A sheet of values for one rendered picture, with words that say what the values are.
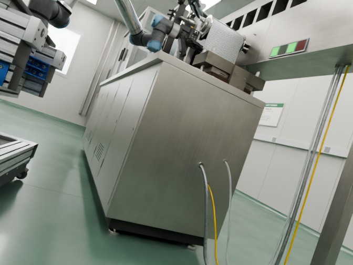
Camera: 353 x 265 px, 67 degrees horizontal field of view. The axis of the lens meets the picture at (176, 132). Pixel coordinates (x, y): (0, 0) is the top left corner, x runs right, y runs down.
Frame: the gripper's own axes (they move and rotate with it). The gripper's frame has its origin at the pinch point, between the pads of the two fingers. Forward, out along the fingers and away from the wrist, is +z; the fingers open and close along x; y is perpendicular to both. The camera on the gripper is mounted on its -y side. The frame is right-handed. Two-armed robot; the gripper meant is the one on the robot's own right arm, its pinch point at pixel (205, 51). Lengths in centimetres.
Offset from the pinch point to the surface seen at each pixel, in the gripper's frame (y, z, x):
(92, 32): 120, -64, 556
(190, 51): -1.5, -5.6, 7.8
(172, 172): -71, -5, -26
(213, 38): 9.0, 1.8, -0.3
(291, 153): -15, 263, 166
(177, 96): -35.6, -16.4, -25.9
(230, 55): 4.8, 16.7, -0.3
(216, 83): -21.6, 0.7, -25.9
